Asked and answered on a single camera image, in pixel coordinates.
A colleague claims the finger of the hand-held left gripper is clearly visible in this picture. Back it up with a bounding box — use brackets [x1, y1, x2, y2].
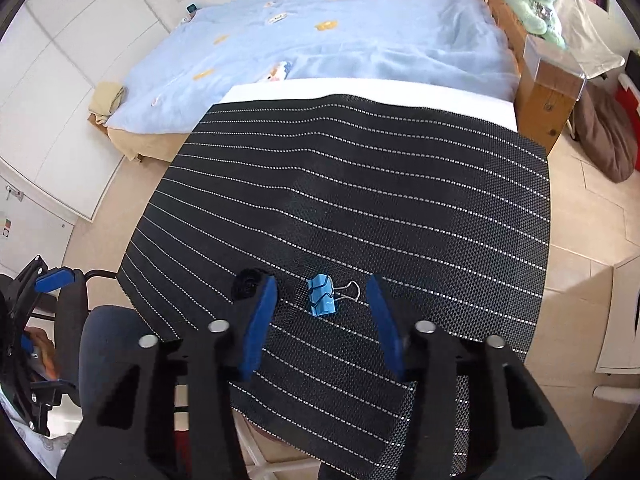
[29, 380, 76, 407]
[20, 256, 85, 293]

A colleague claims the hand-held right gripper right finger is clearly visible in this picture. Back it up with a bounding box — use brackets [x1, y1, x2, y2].
[366, 274, 587, 480]

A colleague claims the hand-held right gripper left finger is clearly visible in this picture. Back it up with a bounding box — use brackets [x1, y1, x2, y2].
[56, 275, 279, 480]

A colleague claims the blue binder clip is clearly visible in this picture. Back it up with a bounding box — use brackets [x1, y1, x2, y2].
[306, 273, 362, 317]

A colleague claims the person's left hand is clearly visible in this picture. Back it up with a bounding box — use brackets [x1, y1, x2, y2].
[24, 327, 57, 380]

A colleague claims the black office chair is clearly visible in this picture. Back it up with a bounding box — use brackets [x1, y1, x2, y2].
[54, 267, 119, 411]

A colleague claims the black striped table mat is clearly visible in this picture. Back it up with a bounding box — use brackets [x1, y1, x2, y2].
[116, 94, 551, 478]

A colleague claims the beige mattress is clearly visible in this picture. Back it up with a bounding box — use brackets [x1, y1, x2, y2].
[106, 126, 192, 164]

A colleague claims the beige cloth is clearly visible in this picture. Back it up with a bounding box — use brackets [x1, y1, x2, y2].
[88, 81, 126, 127]

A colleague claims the white wardrobe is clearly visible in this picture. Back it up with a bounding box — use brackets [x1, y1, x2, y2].
[0, 0, 197, 222]

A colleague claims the brown cushion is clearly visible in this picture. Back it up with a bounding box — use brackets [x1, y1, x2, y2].
[574, 81, 639, 184]

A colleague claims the bed with blue blanket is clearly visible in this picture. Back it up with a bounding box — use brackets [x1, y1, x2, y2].
[107, 0, 521, 136]

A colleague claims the clear plastic box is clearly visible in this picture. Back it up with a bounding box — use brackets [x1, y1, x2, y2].
[521, 35, 587, 102]

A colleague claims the teal cat plush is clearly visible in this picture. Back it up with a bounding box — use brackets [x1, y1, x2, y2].
[496, 0, 569, 50]

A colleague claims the white cloth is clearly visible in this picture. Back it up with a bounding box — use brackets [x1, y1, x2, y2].
[546, 0, 627, 82]

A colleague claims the white table leg frame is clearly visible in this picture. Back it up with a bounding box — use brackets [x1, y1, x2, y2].
[234, 410, 322, 478]

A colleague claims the wooden bed frame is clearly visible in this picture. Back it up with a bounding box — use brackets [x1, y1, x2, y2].
[470, 0, 577, 157]

